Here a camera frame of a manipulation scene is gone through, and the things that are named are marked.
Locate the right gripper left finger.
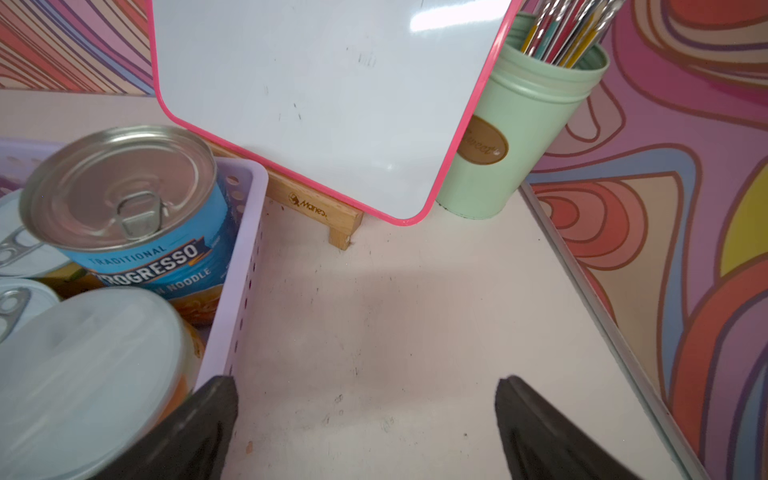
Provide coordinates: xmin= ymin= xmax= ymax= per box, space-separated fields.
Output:
xmin=94 ymin=376 xmax=239 ymax=480

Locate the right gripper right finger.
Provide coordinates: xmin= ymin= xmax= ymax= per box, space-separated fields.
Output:
xmin=495 ymin=376 xmax=637 ymax=480

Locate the small can white plastic lid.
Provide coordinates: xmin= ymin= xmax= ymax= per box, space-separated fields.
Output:
xmin=1 ymin=287 xmax=205 ymax=479

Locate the small can yellow label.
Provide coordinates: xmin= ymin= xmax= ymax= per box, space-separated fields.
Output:
xmin=1 ymin=278 xmax=61 ymax=341

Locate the blue Progresso soup can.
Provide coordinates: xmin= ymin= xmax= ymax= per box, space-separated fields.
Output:
xmin=19 ymin=125 xmax=238 ymax=326

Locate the small can orange label front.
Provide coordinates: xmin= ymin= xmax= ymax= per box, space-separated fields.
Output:
xmin=1 ymin=190 xmax=80 ymax=281

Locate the purple plastic basket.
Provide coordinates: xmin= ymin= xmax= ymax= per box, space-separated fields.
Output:
xmin=0 ymin=136 xmax=270 ymax=391

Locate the wooden board stand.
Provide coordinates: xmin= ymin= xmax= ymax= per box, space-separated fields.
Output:
xmin=203 ymin=141 xmax=365 ymax=251

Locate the green pen cup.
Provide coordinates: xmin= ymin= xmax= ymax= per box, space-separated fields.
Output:
xmin=437 ymin=13 xmax=610 ymax=220

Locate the white board pink frame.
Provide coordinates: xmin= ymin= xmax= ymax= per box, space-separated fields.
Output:
xmin=147 ymin=0 xmax=521 ymax=226

